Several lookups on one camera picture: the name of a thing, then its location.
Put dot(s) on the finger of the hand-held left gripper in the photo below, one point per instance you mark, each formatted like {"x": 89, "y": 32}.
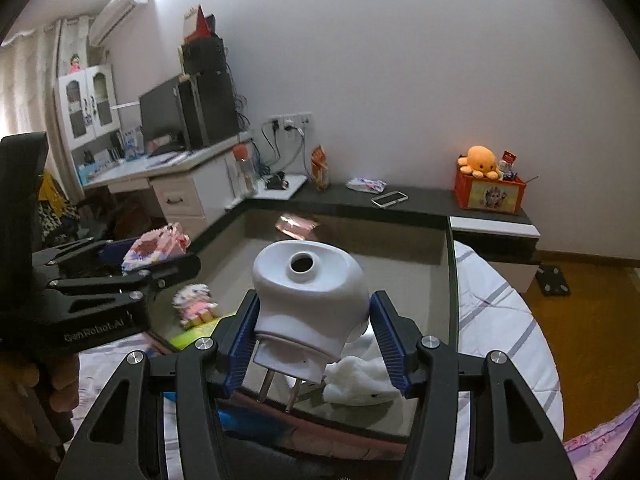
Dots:
{"x": 170, "y": 267}
{"x": 112, "y": 252}

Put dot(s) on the red white desk calendar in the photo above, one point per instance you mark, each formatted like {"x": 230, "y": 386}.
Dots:
{"x": 200, "y": 25}

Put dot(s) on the white desk with drawers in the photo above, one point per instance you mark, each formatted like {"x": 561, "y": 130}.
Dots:
{"x": 185, "y": 202}

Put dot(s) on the white tissue packet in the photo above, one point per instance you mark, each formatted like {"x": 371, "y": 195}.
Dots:
{"x": 366, "y": 186}

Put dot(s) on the pink box with black rim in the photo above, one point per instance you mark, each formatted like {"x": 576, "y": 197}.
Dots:
{"x": 400, "y": 260}

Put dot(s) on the small white side table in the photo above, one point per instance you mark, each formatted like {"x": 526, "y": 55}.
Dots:
{"x": 290, "y": 185}

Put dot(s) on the blue white carton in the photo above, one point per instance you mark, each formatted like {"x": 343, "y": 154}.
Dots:
{"x": 131, "y": 142}

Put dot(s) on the red printed storage box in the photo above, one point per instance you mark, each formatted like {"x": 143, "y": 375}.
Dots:
{"x": 490, "y": 194}

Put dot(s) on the white striped bedsheet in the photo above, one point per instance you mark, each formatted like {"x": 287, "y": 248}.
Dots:
{"x": 500, "y": 335}

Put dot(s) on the white crumpled cloth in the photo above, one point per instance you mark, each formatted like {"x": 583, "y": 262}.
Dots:
{"x": 355, "y": 376}

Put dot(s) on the black speaker box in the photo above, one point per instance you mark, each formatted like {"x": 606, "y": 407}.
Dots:
{"x": 202, "y": 57}

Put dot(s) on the pink white block toy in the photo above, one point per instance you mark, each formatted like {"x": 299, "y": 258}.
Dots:
{"x": 160, "y": 245}

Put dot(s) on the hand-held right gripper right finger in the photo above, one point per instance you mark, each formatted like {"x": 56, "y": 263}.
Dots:
{"x": 387, "y": 332}

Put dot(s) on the beige curtain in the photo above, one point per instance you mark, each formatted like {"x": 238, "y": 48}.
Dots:
{"x": 25, "y": 95}

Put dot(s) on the person's left hand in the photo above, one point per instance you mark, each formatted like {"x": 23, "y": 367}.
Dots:
{"x": 55, "y": 385}

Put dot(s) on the orange octopus plush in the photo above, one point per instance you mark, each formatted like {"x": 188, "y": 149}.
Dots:
{"x": 479, "y": 161}

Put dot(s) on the white air conditioner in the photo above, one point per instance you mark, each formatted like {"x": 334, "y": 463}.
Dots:
{"x": 117, "y": 15}

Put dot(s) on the small packets in red box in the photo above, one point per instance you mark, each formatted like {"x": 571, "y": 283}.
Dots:
{"x": 511, "y": 165}

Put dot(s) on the small black gadget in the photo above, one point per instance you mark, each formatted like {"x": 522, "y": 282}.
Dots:
{"x": 276, "y": 181}

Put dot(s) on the white wall socket strip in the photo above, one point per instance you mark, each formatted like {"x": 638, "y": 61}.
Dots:
{"x": 292, "y": 121}

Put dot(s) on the blue case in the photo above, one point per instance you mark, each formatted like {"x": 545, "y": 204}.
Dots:
{"x": 250, "y": 425}

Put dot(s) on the small block figure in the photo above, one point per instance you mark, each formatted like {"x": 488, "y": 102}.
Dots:
{"x": 195, "y": 305}

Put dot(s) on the black office chair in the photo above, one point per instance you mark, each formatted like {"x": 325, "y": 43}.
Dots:
{"x": 97, "y": 220}

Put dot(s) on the pink blanket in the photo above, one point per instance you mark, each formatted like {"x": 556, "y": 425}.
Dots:
{"x": 600, "y": 447}

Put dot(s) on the smartphone with white bumper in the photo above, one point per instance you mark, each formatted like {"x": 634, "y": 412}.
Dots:
{"x": 389, "y": 199}

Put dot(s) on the orange snack bag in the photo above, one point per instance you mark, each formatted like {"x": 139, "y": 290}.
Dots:
{"x": 320, "y": 167}

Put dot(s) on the small pink doll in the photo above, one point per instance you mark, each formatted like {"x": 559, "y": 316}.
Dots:
{"x": 75, "y": 63}

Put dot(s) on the yellow packet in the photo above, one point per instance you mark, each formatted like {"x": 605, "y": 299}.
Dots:
{"x": 195, "y": 338}

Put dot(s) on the black bathroom scale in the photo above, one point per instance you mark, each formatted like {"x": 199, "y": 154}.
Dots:
{"x": 552, "y": 281}

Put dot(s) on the yellow leopard clothes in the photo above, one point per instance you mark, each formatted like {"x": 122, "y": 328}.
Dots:
{"x": 55, "y": 205}

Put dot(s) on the bottle with orange cap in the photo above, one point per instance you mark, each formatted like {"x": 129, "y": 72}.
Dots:
{"x": 245, "y": 170}

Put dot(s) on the white glass-door cabinet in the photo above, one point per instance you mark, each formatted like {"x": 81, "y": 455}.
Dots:
{"x": 87, "y": 105}

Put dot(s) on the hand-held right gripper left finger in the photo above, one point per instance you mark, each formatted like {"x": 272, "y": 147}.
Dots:
{"x": 244, "y": 332}

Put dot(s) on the black computer tower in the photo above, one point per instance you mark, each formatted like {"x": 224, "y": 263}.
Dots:
{"x": 210, "y": 112}

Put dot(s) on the black computer monitor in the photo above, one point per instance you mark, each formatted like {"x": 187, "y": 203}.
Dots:
{"x": 162, "y": 117}

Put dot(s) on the white plug-in device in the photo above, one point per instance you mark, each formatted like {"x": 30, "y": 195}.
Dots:
{"x": 310, "y": 300}

